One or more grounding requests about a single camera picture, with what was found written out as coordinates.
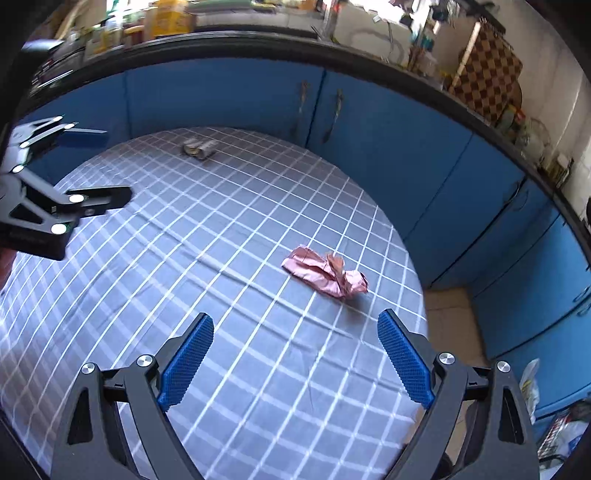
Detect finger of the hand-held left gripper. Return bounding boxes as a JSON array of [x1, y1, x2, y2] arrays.
[[7, 116, 108, 161], [17, 167, 133, 237]]

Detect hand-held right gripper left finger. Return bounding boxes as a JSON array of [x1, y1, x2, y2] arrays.
[[50, 312, 216, 480]]

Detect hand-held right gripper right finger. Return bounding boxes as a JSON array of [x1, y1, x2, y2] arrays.
[[376, 308, 542, 480]]

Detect pink wrapper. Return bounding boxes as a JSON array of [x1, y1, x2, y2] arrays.
[[281, 246, 369, 301]]

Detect person's left forearm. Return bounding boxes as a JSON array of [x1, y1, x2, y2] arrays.
[[0, 249, 17, 289]]

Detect silver crumpled wrapper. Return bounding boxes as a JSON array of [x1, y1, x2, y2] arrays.
[[182, 138, 218, 160]]

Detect white plastic bag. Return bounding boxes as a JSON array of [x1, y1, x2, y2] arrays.
[[519, 359, 541, 423]]

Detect yellow bottle on counter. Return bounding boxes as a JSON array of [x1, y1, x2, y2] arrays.
[[145, 0, 192, 38]]

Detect black kitchen countertop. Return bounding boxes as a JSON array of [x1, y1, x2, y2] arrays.
[[28, 30, 591, 259]]

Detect blue kitchen cabinets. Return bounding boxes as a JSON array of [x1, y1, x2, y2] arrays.
[[14, 60, 591, 416]]

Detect checkered wooden cutting board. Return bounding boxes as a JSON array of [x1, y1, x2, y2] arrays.
[[448, 21, 523, 127]]

